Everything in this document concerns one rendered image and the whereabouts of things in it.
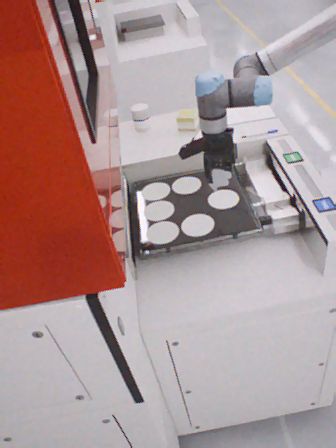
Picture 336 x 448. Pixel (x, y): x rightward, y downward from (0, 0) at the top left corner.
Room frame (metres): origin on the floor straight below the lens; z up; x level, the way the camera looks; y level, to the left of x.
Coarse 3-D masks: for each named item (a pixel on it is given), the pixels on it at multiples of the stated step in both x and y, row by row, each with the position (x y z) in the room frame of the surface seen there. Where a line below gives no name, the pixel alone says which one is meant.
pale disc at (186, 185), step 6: (180, 180) 1.20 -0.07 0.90; (186, 180) 1.19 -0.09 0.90; (192, 180) 1.19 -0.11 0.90; (198, 180) 1.18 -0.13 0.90; (174, 186) 1.17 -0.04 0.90; (180, 186) 1.17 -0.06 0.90; (186, 186) 1.16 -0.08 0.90; (192, 186) 1.15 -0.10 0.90; (198, 186) 1.15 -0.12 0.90; (180, 192) 1.13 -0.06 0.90; (186, 192) 1.13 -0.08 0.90; (192, 192) 1.12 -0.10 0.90
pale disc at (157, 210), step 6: (150, 204) 1.10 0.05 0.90; (156, 204) 1.09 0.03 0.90; (162, 204) 1.09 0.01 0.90; (168, 204) 1.08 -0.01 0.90; (150, 210) 1.07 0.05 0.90; (156, 210) 1.06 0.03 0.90; (162, 210) 1.06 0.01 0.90; (168, 210) 1.05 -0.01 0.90; (150, 216) 1.04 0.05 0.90; (156, 216) 1.03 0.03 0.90; (162, 216) 1.03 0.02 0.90; (168, 216) 1.02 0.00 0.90
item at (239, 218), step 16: (176, 176) 1.23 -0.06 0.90; (192, 176) 1.21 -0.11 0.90; (208, 192) 1.10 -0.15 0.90; (240, 192) 1.07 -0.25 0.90; (144, 208) 1.08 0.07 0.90; (176, 208) 1.05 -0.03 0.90; (192, 208) 1.04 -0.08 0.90; (208, 208) 1.02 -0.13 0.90; (224, 208) 1.00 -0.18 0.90; (240, 208) 0.99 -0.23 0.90; (144, 224) 1.01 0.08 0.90; (176, 224) 0.97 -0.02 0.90; (224, 224) 0.93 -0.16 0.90; (240, 224) 0.92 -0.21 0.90; (144, 240) 0.93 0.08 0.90; (176, 240) 0.90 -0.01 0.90; (192, 240) 0.89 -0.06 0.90
